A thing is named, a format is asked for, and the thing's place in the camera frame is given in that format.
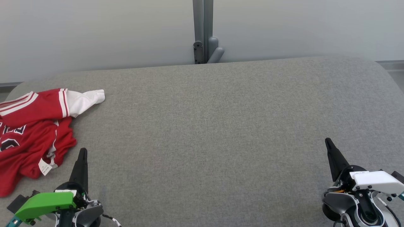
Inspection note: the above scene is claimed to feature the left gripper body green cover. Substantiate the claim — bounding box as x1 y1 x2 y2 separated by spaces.
14 182 91 227

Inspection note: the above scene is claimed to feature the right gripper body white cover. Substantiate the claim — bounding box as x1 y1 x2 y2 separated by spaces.
336 166 404 196

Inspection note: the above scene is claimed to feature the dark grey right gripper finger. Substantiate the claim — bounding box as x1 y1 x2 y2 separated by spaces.
325 137 350 183

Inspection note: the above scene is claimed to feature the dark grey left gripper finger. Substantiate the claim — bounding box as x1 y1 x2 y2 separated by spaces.
69 148 89 193

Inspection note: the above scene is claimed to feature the red basketball jersey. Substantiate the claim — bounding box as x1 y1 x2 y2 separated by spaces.
0 88 105 198

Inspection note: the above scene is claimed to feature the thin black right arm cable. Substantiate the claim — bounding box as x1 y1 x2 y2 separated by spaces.
372 192 399 227

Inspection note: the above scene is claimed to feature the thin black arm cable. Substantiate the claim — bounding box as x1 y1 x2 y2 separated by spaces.
101 213 122 227
372 192 399 227

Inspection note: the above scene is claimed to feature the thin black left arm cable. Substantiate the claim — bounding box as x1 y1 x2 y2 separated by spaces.
101 213 122 227

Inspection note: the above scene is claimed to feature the grey metal partition post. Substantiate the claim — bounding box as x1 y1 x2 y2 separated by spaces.
193 0 225 64

